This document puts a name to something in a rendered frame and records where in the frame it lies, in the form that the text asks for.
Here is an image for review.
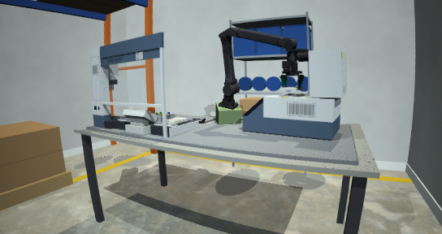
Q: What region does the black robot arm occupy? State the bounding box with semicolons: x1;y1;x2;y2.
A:
219;27;309;110

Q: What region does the white benchtop lab instrument with lid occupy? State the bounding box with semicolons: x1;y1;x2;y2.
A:
242;49;347;140

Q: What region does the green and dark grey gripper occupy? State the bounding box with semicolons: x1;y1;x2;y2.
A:
280;71;305;89

